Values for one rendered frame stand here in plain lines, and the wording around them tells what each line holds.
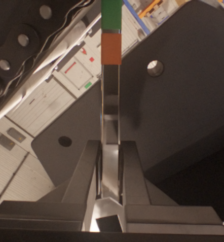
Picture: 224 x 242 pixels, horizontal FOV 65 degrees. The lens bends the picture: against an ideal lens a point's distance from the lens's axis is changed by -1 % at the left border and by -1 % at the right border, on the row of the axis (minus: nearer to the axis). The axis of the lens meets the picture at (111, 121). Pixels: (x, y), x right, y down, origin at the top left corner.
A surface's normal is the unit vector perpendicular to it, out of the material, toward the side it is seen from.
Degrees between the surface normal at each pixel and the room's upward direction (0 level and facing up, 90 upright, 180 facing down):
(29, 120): 90
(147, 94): 90
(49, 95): 90
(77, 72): 90
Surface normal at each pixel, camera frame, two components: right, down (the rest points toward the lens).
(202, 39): -0.03, 0.51
